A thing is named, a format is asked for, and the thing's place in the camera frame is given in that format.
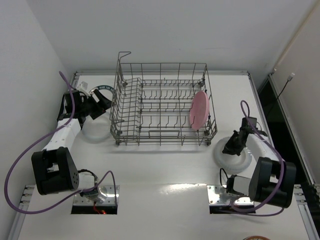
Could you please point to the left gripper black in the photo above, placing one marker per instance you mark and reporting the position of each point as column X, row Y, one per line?
column 94, row 105

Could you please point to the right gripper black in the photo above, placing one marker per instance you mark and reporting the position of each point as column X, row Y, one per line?
column 233, row 143

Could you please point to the pink plastic plate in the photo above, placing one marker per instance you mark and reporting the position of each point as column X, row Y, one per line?
column 199, row 110

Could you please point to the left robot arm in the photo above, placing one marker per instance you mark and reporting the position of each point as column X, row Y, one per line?
column 53, row 167

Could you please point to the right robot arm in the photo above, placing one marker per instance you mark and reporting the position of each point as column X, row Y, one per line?
column 256, row 169

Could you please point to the green rimmed printed plate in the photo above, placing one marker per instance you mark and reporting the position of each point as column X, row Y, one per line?
column 104, row 89

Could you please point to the brown round object bottom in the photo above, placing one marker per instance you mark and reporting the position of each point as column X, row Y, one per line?
column 256, row 237

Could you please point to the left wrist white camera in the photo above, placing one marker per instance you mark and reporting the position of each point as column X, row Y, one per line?
column 82, row 87

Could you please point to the grey wire dish rack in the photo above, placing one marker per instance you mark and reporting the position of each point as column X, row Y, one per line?
column 152, row 101

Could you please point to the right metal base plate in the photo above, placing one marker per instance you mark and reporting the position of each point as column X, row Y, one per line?
column 218, row 197

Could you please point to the metal base plate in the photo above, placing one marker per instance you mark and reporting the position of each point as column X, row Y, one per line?
column 105, row 195
column 218, row 197

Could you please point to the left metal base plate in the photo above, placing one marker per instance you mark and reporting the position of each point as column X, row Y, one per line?
column 105, row 195

